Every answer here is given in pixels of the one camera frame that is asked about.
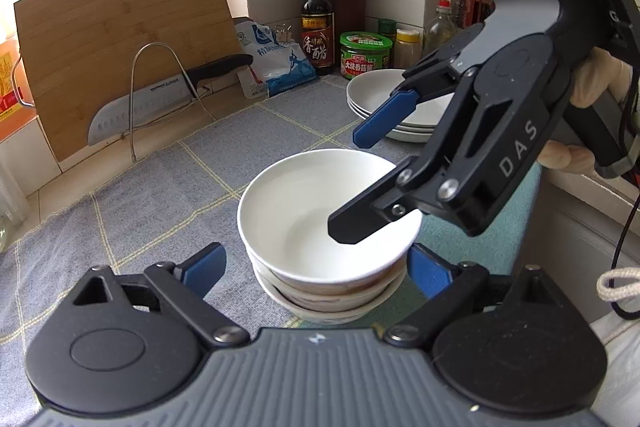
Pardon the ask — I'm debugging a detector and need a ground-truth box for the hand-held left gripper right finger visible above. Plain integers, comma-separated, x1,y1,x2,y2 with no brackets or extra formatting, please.
384,243,558,349

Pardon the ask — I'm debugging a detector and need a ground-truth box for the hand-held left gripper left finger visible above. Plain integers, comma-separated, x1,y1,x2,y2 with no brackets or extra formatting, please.
72,243,251,351

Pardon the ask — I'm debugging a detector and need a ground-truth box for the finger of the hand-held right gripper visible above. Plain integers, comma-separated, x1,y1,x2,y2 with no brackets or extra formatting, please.
327,67,506,245
352,46,469,148

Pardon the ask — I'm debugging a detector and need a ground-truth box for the white fruit-print plate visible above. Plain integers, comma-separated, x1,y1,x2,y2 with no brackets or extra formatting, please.
349,102,437,136
346,69,456,128
356,112,437,144

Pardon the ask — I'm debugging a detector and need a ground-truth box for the white floral bowl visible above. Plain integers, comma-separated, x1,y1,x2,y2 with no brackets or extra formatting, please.
237,148,425,295
270,292,393,326
252,257,406,309

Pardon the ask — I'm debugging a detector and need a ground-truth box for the person's right hand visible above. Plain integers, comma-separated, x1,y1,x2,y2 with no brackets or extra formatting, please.
539,48,627,174

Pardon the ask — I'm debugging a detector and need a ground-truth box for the green-lidded sauce jar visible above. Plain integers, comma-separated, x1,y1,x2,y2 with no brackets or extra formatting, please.
340,32,393,80

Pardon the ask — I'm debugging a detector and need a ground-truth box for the red seasoning container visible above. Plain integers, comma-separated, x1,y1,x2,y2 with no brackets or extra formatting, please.
470,0,496,25

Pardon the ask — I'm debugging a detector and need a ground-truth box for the yellow-lidded spice jar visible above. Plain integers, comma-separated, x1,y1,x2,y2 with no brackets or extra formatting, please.
395,28,421,68

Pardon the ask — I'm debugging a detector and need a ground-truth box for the grey and teal checked mat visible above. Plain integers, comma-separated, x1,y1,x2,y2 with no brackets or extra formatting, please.
0,74,546,348

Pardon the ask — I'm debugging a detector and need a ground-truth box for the red-capped clear oil bottle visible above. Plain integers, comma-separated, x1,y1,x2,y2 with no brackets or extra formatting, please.
424,0,458,55

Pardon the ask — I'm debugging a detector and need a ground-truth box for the dark vinegar bottle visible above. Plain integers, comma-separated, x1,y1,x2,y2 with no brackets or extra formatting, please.
300,0,335,75

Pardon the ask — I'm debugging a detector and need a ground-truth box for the white and blue salt bag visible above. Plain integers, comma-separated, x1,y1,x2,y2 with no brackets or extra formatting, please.
235,18,321,98

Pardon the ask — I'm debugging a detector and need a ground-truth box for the dark wooden knife block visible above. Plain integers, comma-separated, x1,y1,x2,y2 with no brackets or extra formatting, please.
322,0,368,58

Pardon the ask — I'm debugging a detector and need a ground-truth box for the tall clear plastic wrap roll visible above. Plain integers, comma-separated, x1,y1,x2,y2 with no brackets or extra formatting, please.
0,147,31,228

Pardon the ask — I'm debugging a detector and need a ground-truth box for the orange cooking wine jug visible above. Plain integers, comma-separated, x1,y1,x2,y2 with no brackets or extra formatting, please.
0,34,37,142

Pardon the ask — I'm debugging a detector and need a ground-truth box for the bamboo cutting board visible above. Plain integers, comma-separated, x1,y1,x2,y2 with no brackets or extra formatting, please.
14,0,251,162

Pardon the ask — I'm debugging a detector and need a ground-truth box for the black-handled kitchen knife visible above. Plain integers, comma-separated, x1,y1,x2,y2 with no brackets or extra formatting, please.
87,53,255,146

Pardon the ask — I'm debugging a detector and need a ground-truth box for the metal wire board rack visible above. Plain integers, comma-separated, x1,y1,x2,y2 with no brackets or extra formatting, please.
120,43,216,160

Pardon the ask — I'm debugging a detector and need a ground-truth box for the white cord loop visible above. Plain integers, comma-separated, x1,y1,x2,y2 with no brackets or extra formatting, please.
597,267,640,303

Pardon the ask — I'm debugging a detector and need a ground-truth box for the black cable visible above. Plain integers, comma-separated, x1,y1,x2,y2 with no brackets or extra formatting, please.
607,72,640,323

